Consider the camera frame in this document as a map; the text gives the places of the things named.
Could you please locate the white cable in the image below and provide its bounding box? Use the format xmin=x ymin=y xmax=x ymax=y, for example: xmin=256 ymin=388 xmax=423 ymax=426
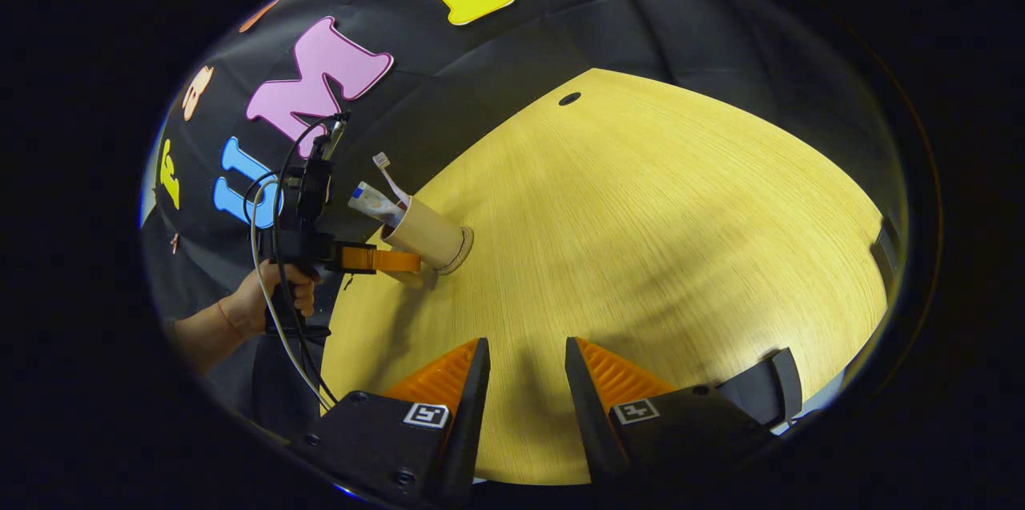
xmin=249 ymin=174 xmax=337 ymax=415

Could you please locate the black cable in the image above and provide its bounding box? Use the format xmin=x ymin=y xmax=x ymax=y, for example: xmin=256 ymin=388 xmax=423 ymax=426
xmin=271 ymin=114 xmax=341 ymax=407

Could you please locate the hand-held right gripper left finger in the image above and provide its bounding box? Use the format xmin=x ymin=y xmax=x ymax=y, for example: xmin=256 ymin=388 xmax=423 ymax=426
xmin=288 ymin=336 xmax=492 ymax=508

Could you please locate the black backdrop cloth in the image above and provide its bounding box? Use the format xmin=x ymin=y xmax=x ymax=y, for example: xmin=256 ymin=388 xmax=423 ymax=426
xmin=143 ymin=0 xmax=906 ymax=431

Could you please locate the wooden desktop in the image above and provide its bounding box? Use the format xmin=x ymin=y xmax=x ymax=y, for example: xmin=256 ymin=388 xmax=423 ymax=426
xmin=320 ymin=68 xmax=891 ymax=487

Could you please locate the white toothpaste tube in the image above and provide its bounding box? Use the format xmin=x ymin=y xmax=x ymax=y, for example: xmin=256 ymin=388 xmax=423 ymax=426
xmin=348 ymin=181 xmax=406 ymax=228

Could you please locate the beige cup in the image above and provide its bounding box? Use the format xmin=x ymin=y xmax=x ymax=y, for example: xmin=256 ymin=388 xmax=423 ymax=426
xmin=380 ymin=194 xmax=470 ymax=291

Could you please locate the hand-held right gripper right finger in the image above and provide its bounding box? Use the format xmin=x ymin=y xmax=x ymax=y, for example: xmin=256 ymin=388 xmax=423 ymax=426
xmin=564 ymin=335 xmax=778 ymax=487

